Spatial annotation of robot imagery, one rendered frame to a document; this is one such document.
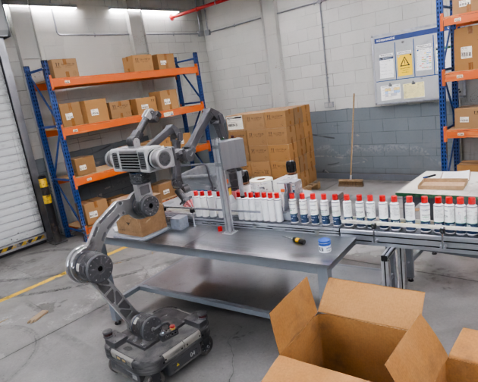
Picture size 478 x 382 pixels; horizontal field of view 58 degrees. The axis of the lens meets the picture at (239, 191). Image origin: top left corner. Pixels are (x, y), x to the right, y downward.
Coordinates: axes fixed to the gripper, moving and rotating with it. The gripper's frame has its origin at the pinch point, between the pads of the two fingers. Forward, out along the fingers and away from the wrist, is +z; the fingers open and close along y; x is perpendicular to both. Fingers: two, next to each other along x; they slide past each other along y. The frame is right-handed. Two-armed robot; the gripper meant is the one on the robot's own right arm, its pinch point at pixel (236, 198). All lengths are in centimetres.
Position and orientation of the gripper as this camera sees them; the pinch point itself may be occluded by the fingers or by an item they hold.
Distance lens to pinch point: 318.8
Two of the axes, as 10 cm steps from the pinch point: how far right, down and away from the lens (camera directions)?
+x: -5.7, 2.6, -7.8
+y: -8.1, -0.2, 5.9
